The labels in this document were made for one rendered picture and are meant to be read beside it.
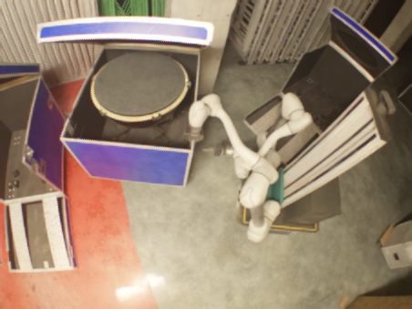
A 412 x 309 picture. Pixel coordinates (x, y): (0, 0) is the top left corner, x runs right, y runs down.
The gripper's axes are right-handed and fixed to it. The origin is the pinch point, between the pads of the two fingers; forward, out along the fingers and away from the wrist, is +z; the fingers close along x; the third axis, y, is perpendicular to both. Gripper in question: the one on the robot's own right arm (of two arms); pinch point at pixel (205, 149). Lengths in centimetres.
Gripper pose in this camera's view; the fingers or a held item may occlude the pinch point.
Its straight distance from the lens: 177.7
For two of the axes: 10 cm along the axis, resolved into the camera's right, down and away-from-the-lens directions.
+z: -9.9, -0.9, -1.2
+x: -1.5, 4.5, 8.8
